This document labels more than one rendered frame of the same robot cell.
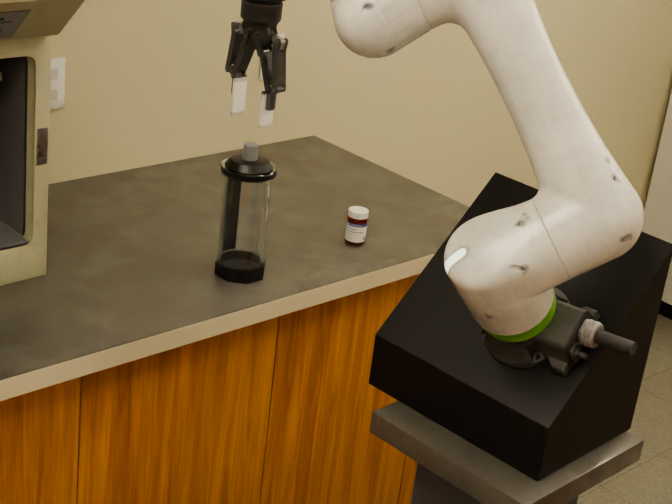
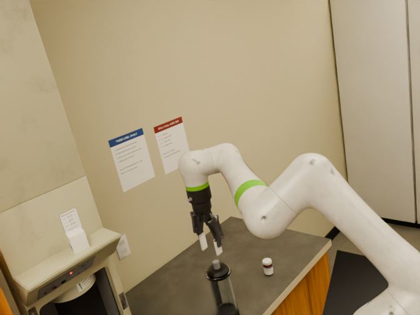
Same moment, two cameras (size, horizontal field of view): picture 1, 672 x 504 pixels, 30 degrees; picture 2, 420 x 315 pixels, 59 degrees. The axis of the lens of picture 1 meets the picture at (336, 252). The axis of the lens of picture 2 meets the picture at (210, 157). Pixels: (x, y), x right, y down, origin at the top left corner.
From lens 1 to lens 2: 92 cm
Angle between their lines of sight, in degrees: 7
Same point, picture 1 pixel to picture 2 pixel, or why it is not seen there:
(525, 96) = (367, 240)
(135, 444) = not seen: outside the picture
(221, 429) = not seen: outside the picture
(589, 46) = (313, 139)
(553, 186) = (401, 286)
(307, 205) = (242, 257)
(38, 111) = (116, 287)
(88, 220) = (155, 304)
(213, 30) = (180, 195)
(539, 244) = not seen: outside the picture
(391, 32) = (280, 226)
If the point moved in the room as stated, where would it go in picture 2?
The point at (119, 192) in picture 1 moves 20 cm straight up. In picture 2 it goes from (164, 280) to (154, 247)
